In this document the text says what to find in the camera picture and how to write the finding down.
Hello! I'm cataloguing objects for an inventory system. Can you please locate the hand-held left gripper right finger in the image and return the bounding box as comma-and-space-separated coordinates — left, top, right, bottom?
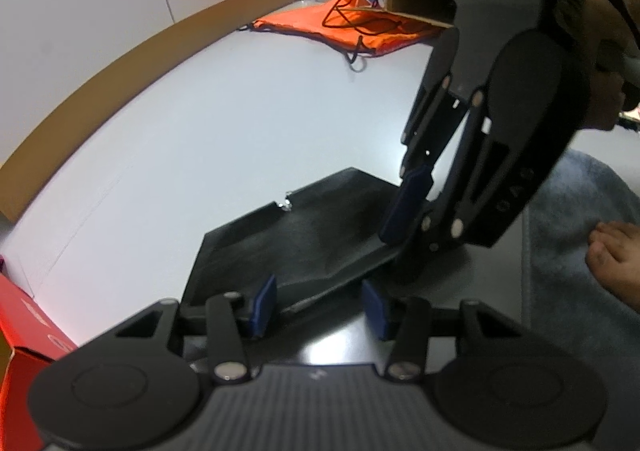
360, 278, 526, 381

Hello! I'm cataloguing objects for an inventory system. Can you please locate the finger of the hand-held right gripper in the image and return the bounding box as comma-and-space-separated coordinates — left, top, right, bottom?
419, 90, 570, 253
378, 27, 471, 246

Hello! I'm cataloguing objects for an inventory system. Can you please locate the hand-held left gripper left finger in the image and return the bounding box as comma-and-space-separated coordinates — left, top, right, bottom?
117, 273, 278, 382

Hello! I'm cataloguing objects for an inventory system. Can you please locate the black shopping bag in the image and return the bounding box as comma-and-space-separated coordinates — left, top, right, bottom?
180, 167, 436, 319

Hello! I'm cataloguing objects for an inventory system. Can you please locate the red shoe box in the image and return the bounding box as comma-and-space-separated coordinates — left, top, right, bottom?
0, 256, 81, 451

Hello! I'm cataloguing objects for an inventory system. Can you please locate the person's right hand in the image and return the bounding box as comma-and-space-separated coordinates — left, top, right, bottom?
570, 0, 640, 134

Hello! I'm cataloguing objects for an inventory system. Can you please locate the person's foot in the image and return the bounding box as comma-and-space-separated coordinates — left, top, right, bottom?
584, 221, 640, 314

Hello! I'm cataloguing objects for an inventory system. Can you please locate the orange drawstring bag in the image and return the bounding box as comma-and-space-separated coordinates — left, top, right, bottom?
237, 0, 446, 72

